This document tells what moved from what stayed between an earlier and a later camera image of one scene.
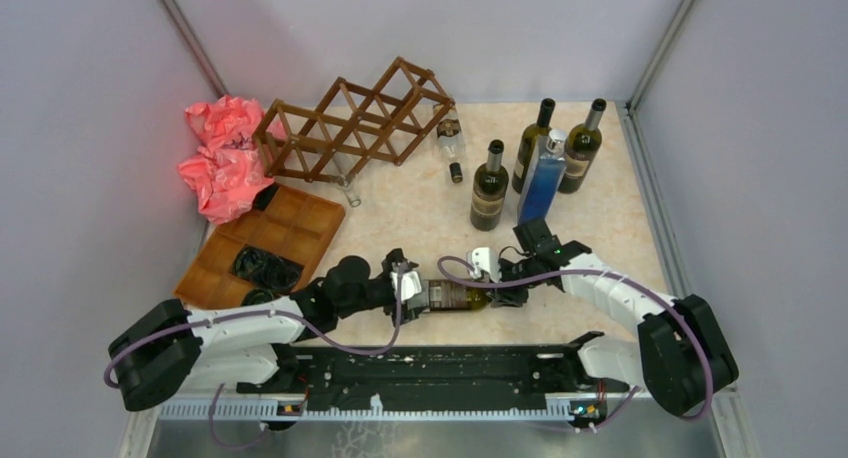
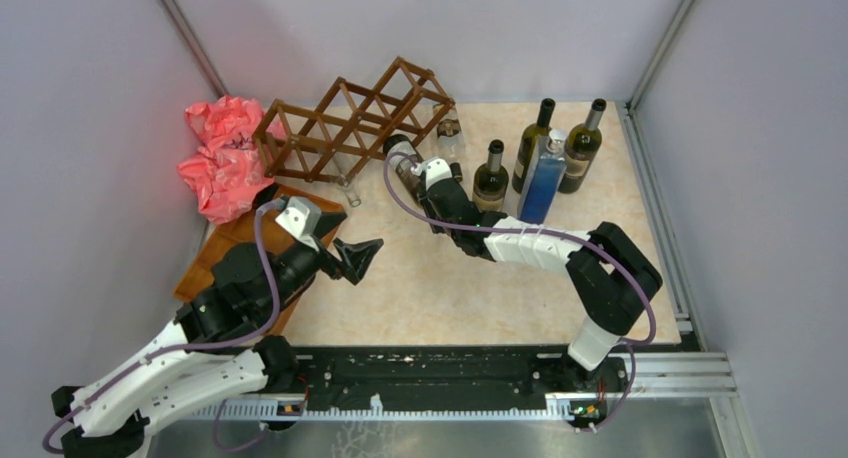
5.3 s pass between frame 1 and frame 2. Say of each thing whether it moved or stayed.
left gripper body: moved
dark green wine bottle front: moved
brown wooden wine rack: stayed
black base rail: stayed
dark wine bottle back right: stayed
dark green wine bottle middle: stayed
